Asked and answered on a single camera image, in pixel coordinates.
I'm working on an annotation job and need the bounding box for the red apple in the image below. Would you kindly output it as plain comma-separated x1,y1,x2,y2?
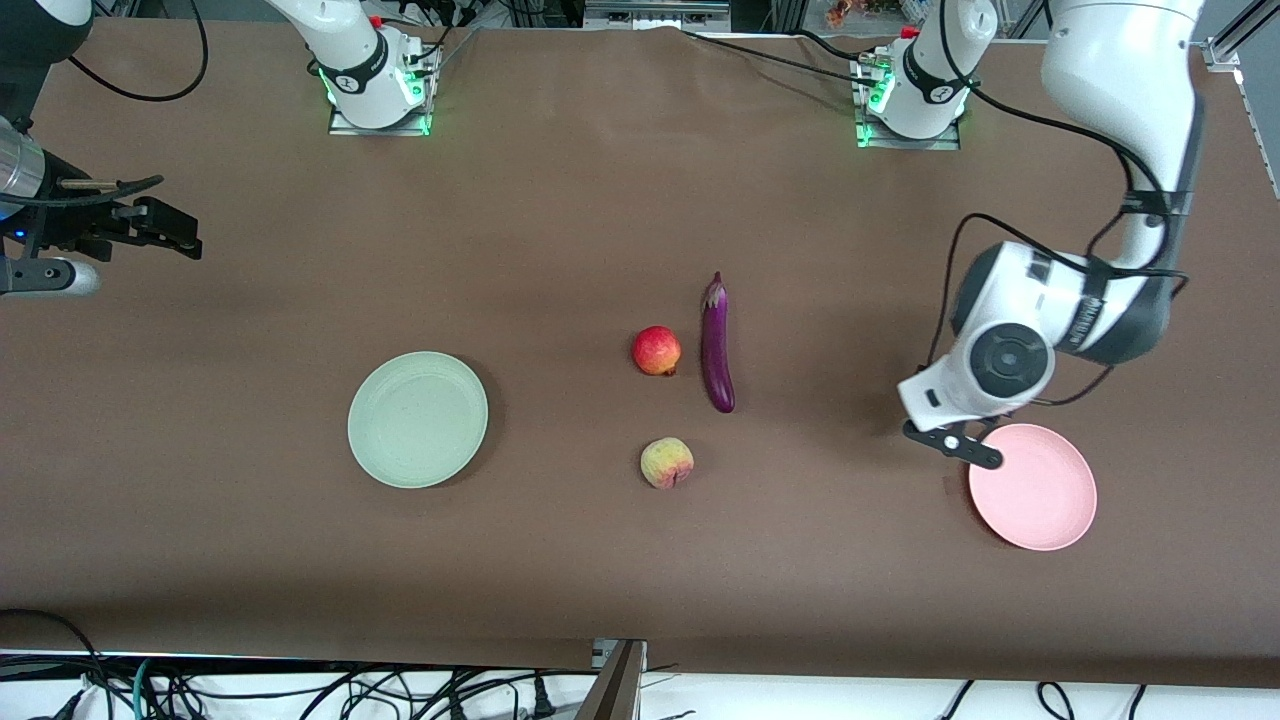
631,325,683,377

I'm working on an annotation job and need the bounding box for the yellow pink peach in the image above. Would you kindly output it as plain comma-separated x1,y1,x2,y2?
640,437,695,491

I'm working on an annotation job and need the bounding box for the purple eggplant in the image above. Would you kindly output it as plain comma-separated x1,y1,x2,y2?
700,271,737,414

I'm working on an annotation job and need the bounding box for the pale green round plate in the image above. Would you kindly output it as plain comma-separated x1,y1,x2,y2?
347,351,490,490

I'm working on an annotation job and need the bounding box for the brown table cloth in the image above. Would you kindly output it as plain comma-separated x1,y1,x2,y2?
0,18,1280,691

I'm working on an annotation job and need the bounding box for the brown angled bar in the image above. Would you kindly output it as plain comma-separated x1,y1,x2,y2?
577,640,647,720

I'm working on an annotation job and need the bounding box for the pink round plate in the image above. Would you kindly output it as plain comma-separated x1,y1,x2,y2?
968,423,1098,552

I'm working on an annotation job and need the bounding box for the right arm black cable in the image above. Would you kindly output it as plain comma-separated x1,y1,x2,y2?
65,0,211,103

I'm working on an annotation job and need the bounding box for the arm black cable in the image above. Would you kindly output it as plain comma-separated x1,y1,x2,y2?
925,0,1193,406
65,0,211,103

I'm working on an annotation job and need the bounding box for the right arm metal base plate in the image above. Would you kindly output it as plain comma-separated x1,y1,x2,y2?
328,40,435,137

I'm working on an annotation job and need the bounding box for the grey cable on cloth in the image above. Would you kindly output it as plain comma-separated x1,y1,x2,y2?
436,28,483,73

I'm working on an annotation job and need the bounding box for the black floor cable bundle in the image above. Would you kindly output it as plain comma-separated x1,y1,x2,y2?
0,608,561,720

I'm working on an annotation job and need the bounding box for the grey metal frame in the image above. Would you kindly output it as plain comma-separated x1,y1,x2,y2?
583,0,733,31

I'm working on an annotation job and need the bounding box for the black cable on cloth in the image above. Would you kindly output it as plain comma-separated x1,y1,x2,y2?
680,28,883,87

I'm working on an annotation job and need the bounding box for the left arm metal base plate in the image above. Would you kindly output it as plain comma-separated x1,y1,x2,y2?
855,55,963,152

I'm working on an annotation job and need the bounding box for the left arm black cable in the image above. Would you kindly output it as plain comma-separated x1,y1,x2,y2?
925,0,1193,406

